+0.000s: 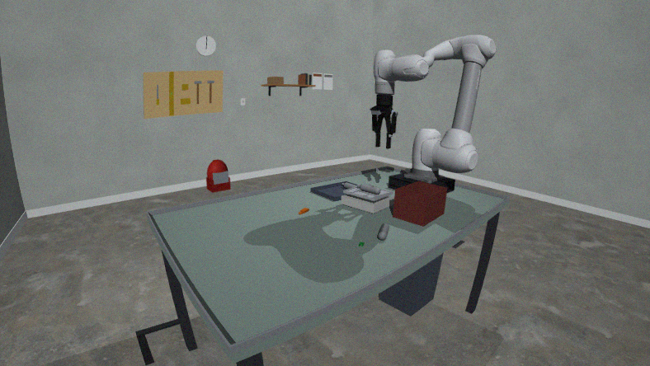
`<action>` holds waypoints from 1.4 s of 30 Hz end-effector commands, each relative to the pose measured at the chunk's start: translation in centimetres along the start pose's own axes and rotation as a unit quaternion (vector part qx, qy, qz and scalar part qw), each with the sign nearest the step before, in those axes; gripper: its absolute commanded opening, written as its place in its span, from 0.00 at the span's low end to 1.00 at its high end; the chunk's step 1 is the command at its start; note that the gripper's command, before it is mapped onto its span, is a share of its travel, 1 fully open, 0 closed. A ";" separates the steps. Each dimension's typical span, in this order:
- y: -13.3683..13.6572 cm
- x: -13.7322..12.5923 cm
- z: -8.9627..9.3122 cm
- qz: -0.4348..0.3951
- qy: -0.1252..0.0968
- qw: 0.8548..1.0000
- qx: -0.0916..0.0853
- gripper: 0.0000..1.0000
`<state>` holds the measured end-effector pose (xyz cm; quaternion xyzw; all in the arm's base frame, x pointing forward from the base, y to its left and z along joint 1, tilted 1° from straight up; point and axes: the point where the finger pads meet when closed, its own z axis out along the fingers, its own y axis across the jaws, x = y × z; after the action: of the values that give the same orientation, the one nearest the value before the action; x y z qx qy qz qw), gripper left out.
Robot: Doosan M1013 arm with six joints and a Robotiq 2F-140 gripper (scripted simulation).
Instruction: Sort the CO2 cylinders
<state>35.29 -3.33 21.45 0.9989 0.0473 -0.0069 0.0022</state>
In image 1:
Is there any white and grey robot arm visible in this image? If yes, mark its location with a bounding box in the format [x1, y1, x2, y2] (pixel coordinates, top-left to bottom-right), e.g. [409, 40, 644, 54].
[374, 35, 496, 183]

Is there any grey metal gas cylinder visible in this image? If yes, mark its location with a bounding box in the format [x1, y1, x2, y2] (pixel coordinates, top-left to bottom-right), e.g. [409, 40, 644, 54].
[378, 223, 389, 240]

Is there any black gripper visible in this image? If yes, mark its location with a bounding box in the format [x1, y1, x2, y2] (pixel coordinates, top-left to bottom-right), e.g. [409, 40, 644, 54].
[372, 95, 398, 149]

